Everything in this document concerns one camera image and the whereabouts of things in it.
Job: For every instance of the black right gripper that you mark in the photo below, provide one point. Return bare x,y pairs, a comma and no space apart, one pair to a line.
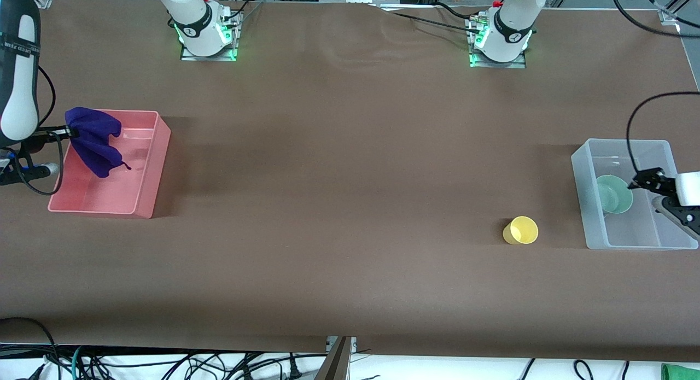
36,141

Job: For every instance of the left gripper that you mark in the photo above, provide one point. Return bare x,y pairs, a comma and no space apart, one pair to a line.
652,180

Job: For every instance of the purple cloth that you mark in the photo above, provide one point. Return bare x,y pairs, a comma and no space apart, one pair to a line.
95,139

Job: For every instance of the pale green bowl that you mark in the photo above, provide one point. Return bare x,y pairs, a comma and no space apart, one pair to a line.
612,197

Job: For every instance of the yellow cup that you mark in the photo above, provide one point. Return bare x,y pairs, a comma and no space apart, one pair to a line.
522,231

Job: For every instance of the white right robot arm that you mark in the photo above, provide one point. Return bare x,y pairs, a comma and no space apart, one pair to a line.
19,95

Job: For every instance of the clear plastic bin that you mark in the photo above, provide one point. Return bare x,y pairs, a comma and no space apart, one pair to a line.
645,232

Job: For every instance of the pink plastic bin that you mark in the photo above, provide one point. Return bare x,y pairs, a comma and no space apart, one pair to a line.
126,194

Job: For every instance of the green object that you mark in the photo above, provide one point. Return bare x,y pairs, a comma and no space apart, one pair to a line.
681,372

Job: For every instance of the brown table cover sheet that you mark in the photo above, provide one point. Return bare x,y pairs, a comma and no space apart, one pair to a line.
350,259

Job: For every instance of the brown table support beam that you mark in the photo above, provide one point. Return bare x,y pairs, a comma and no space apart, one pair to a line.
334,363

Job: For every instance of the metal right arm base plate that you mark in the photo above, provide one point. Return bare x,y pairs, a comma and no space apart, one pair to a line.
188,57

